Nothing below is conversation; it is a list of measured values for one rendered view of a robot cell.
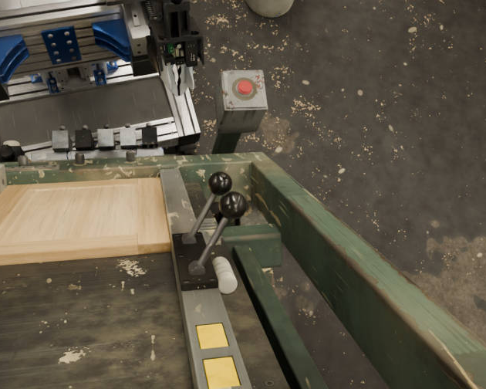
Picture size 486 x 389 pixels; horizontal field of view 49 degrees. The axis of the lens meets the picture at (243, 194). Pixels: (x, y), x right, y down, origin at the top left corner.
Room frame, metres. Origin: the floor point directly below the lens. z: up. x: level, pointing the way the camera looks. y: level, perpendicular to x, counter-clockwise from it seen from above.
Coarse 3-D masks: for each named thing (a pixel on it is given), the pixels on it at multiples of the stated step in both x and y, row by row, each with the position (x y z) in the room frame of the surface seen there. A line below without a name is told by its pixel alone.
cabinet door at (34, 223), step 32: (32, 192) 0.16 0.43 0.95; (64, 192) 0.20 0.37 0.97; (96, 192) 0.23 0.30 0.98; (128, 192) 0.27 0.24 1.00; (160, 192) 0.30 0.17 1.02; (0, 224) 0.05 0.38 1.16; (32, 224) 0.08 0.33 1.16; (64, 224) 0.11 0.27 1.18; (96, 224) 0.14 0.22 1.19; (128, 224) 0.17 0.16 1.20; (160, 224) 0.20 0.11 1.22; (0, 256) 0.00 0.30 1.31; (32, 256) 0.02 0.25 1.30; (64, 256) 0.05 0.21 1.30; (96, 256) 0.08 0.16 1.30
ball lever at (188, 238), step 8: (216, 176) 0.26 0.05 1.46; (224, 176) 0.26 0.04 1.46; (208, 184) 0.24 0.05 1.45; (216, 184) 0.25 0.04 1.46; (224, 184) 0.25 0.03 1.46; (216, 192) 0.24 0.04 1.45; (224, 192) 0.24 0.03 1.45; (208, 200) 0.23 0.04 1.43; (208, 208) 0.21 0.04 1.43; (200, 216) 0.20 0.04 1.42; (200, 224) 0.19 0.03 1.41; (192, 232) 0.17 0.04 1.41; (184, 240) 0.16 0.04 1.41; (192, 240) 0.16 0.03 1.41
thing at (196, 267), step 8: (232, 192) 0.22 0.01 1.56; (224, 200) 0.20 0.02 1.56; (232, 200) 0.20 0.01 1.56; (240, 200) 0.21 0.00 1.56; (224, 208) 0.19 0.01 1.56; (232, 208) 0.20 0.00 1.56; (240, 208) 0.20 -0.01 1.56; (224, 216) 0.19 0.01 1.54; (232, 216) 0.19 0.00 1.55; (240, 216) 0.19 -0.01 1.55; (224, 224) 0.18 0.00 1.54; (216, 232) 0.16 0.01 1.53; (216, 240) 0.16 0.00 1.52; (208, 248) 0.14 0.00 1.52; (208, 256) 0.13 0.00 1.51; (192, 264) 0.12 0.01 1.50; (200, 264) 0.12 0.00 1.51; (192, 272) 0.10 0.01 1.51; (200, 272) 0.11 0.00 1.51
